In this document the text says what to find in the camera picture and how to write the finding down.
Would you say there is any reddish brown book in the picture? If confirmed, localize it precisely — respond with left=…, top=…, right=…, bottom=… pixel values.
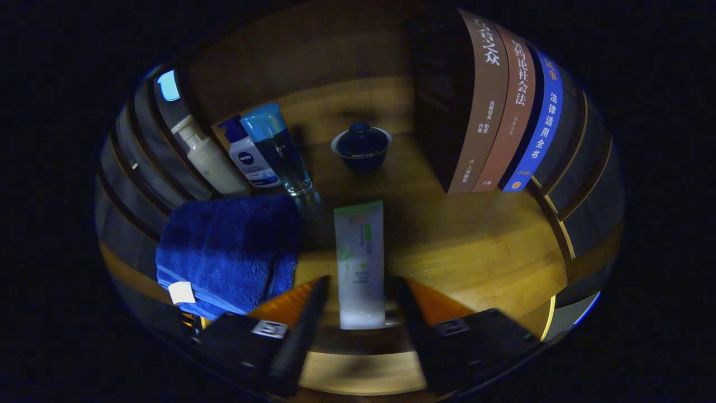
left=473, top=25, right=536, bottom=193

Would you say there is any dark blue lidded teacup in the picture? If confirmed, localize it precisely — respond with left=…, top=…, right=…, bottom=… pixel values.
left=331, top=122, right=393, bottom=174

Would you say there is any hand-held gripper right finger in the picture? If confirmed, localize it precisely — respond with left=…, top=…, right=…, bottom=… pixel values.
left=390, top=275, right=543, bottom=398

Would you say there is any folded blue towel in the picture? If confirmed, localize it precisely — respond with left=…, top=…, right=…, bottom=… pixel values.
left=155, top=194, right=305, bottom=321

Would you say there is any brown wooden cabinet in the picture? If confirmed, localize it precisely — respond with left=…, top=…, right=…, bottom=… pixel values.
left=95, top=6, right=624, bottom=342

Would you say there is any clear teal bottle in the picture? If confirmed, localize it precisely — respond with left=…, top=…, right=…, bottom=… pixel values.
left=239, top=103, right=314, bottom=196

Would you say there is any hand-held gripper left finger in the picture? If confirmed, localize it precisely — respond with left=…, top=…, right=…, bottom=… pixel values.
left=190, top=275, right=331, bottom=399

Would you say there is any white pump bottle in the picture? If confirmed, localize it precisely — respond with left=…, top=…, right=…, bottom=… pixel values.
left=171, top=115, right=249, bottom=198

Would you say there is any wooden drawer with black knob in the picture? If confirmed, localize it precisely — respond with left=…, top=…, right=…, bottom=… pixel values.
left=299, top=352, right=428, bottom=395

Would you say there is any wooden countertop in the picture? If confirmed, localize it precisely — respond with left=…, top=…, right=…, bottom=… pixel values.
left=100, top=132, right=568, bottom=342

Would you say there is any blue book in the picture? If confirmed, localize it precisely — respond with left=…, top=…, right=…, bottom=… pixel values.
left=500, top=45, right=564, bottom=193

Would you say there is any white and green tube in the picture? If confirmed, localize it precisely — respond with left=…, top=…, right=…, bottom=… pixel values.
left=333, top=200, right=387, bottom=331

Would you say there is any white bottle with blue cap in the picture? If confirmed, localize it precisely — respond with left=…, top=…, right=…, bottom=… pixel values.
left=217, top=115, right=281, bottom=188

